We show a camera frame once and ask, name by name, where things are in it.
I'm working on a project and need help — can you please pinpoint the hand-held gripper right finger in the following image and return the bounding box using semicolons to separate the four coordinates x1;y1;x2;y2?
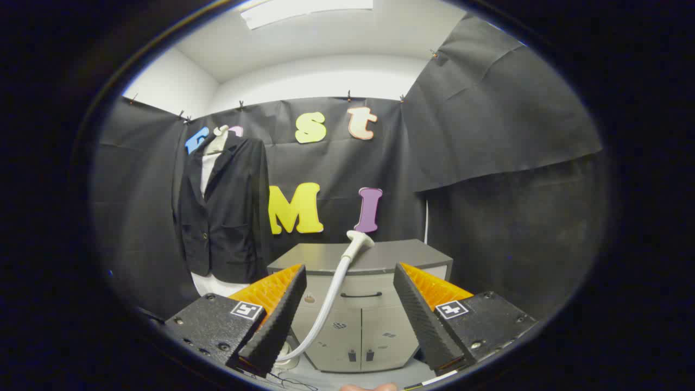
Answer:
393;262;538;376

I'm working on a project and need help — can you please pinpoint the black backdrop cloth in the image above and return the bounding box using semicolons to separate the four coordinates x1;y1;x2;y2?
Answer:
92;14;606;321

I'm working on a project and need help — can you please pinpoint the white garment steamer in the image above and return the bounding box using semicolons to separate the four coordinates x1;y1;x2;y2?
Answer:
274;230;375;370

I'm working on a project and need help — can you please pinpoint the grey cabinet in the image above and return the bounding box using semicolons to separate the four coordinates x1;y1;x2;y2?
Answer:
267;239;454;374

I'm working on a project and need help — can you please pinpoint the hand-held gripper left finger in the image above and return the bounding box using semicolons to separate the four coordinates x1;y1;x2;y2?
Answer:
163;264;307;378

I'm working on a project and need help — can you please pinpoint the white shirt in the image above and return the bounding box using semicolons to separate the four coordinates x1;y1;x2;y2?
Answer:
191;152;250;298

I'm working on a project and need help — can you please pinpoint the black blazer jacket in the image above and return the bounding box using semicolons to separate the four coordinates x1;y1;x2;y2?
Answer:
174;132;272;284

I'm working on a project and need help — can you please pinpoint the ceiling light panel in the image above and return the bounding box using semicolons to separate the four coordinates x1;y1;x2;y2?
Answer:
241;0;374;30

